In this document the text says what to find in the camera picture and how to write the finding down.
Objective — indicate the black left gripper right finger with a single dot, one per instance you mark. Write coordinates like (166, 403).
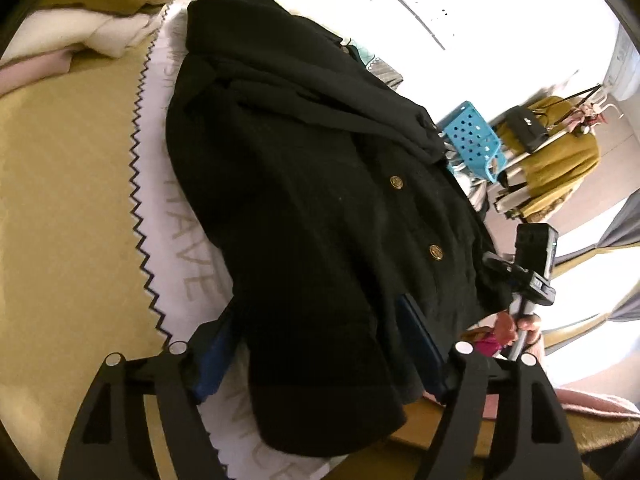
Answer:
(531, 439)

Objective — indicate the black coat with gold buttons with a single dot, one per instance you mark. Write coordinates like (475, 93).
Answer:
(330, 197)

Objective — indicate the white clothes rack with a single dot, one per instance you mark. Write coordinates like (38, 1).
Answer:
(545, 135)

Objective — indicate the person's right hand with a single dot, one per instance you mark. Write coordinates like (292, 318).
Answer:
(526, 330)

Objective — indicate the pink blanket at bed edge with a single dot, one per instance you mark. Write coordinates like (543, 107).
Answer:
(596, 404)

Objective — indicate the grey curtain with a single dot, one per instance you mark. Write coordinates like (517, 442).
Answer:
(597, 283)

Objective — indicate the mustard garment on rack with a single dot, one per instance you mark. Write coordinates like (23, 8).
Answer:
(555, 164)

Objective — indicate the turquoise perforated plastic basket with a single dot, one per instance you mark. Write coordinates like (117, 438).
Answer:
(472, 146)

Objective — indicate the black handbag on rack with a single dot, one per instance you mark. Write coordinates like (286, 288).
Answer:
(528, 129)

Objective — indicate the yellow and white bedspread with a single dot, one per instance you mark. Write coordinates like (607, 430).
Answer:
(138, 201)

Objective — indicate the teal grey patterned pillow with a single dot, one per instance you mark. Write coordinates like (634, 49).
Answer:
(373, 63)

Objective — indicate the pink folded garment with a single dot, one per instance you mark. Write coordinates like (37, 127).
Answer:
(22, 73)

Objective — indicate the white folded garment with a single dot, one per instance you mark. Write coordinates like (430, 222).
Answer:
(46, 31)

